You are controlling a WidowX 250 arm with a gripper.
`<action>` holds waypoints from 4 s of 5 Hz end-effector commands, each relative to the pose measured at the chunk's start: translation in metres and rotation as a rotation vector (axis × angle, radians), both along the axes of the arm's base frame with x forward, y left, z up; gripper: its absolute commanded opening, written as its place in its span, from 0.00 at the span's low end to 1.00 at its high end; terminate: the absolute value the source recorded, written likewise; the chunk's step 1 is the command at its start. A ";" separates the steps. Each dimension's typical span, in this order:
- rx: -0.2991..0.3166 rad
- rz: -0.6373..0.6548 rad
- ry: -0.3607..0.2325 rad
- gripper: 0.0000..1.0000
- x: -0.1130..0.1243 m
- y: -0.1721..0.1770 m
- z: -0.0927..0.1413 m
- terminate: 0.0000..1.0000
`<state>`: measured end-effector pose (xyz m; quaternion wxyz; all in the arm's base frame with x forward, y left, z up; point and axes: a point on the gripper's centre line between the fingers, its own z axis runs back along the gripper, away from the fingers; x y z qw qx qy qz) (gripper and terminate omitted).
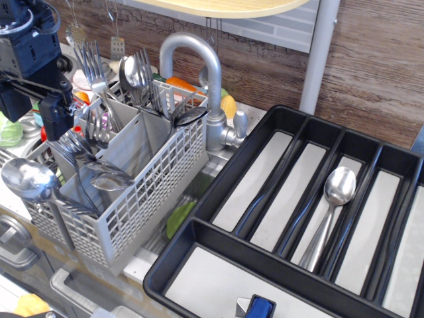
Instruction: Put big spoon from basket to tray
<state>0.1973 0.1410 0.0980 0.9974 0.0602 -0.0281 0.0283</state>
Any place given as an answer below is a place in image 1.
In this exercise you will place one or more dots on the dark spoon at basket corner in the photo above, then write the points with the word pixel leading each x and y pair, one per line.
pixel 187 117

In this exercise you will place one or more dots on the steel fork front left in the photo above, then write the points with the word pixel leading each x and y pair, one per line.
pixel 73 148

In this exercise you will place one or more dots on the yellow toy at bottom left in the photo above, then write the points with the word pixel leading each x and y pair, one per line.
pixel 30 304

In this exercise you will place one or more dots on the short steel fork middle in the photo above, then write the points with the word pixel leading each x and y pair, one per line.
pixel 98 128

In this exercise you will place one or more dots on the hanging skimmer ladle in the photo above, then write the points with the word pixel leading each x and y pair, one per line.
pixel 75 34

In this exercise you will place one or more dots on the toy carrot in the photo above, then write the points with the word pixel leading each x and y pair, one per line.
pixel 180 83

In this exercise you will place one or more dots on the black cutlery tray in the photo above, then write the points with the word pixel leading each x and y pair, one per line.
pixel 248 232

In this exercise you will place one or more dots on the steel fork beside spoon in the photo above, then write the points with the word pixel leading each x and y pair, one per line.
pixel 145 82

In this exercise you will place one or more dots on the toy corn cob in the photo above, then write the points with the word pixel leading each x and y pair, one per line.
pixel 229 106

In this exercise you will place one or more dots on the blue object at bottom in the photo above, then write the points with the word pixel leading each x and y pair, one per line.
pixel 254 307

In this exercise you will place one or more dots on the steel spoon in basket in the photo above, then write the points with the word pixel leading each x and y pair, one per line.
pixel 131 80

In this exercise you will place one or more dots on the steel spoon lying on basket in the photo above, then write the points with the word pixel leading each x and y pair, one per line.
pixel 107 176

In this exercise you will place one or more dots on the green toy leaf in sink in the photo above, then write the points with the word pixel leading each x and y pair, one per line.
pixel 177 217

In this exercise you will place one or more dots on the grey plastic cutlery basket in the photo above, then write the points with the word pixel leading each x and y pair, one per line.
pixel 162 165

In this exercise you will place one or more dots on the steel spoon in tray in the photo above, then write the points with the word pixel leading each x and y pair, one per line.
pixel 339 189

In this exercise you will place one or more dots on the green toy cabbage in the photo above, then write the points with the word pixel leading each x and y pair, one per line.
pixel 11 133

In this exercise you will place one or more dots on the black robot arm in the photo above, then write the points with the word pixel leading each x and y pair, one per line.
pixel 30 50

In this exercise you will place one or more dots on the big steel spoon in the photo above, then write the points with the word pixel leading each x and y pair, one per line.
pixel 36 183

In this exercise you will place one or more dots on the silver kitchen faucet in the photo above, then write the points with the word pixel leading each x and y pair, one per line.
pixel 218 133

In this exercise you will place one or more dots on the tall steel fork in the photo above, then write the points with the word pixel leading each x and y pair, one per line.
pixel 87 54

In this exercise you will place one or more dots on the light wooden shelf board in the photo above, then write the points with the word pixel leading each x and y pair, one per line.
pixel 228 9

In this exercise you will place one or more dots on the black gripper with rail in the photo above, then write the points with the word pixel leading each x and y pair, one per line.
pixel 50 88

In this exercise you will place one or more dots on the hanging small spatula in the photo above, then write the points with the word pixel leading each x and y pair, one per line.
pixel 117 42

